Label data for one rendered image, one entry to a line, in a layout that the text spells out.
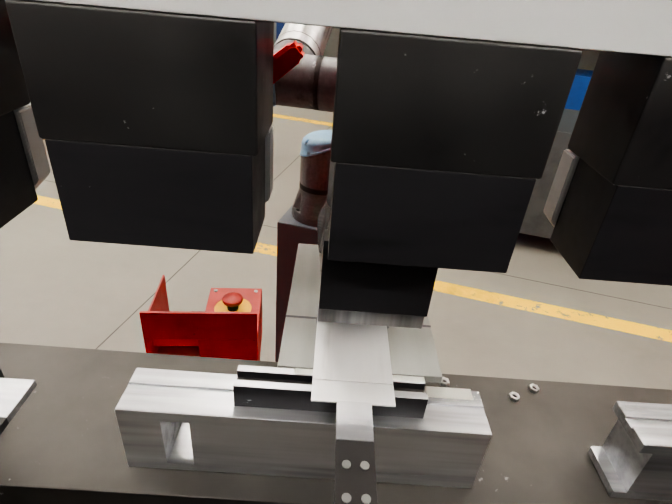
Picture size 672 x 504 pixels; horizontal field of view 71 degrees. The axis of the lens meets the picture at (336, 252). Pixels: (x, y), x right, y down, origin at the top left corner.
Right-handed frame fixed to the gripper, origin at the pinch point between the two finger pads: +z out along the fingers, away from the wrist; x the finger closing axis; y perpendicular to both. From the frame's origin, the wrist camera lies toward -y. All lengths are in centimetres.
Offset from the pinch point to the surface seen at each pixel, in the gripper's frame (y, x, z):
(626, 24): 30.7, 12.6, -14.8
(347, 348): 1.2, -0.7, 6.7
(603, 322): -170, 134, -5
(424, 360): 1.8, 8.0, 7.4
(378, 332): -1.2, 3.0, 4.7
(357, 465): 12.8, 0.0, 15.9
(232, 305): -35.5, -20.8, 2.0
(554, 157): -184, 117, -93
